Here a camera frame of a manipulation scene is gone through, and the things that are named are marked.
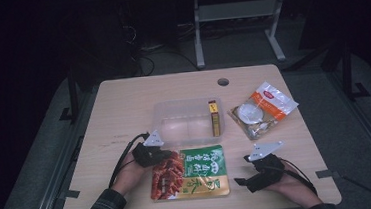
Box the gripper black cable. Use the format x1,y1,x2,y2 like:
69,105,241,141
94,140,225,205
279,156,319,198
105,131,154,189

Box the person's right hand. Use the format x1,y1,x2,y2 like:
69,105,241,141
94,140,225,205
263,158,324,209

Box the black metal stand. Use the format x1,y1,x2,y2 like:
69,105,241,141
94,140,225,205
55,76,83,125
338,41,371,101

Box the white metal stand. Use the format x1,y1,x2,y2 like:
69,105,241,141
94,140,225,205
190,0,292,70

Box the white and orange packet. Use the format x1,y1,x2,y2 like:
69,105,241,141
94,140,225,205
225,79,302,143

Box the green and red snack pouch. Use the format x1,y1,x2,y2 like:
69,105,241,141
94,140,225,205
147,143,231,202

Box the clear plastic container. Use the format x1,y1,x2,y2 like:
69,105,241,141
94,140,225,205
150,96,227,150

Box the grey tape strip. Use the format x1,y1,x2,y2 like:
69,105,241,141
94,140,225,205
314,168,341,180
58,188,82,201

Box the aluminium rail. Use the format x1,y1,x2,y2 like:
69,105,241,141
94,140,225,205
19,135,92,209
327,69,371,191

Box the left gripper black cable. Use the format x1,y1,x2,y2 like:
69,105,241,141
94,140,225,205
105,131,154,189

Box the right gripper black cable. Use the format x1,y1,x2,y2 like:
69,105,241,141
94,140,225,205
279,156,319,198

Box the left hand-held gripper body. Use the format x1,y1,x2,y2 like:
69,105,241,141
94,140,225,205
129,128,167,169

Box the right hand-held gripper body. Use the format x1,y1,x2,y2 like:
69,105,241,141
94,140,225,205
242,139,289,194

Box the person's left hand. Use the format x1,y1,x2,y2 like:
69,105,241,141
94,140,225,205
109,156,154,198

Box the black floor cables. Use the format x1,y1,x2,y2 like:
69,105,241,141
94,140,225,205
121,16,202,77

